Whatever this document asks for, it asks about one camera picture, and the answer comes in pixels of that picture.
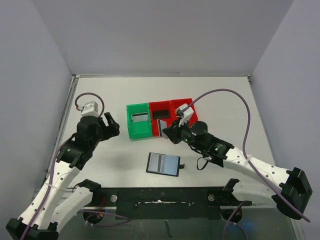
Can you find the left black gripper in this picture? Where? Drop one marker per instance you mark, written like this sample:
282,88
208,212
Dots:
105,128

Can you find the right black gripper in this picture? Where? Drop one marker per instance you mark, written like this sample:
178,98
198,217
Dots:
175,132

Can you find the black VIP credit card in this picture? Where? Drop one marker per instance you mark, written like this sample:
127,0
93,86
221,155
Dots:
161,114

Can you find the silver VIP credit card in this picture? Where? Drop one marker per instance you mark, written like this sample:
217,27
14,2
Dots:
161,126

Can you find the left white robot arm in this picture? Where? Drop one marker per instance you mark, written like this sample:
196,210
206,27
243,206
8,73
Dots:
46,215

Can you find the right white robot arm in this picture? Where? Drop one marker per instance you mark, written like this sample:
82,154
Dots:
288,190

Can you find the middle red plastic bin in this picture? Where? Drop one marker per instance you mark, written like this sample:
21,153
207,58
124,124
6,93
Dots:
160,105

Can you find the green plastic bin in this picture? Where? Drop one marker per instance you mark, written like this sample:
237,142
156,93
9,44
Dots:
139,130

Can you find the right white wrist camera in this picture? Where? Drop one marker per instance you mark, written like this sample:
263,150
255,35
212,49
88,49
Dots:
184,112

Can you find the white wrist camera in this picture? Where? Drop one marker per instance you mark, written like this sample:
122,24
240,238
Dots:
90,109
184,112

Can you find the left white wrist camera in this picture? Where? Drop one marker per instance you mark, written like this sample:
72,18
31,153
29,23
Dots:
90,109

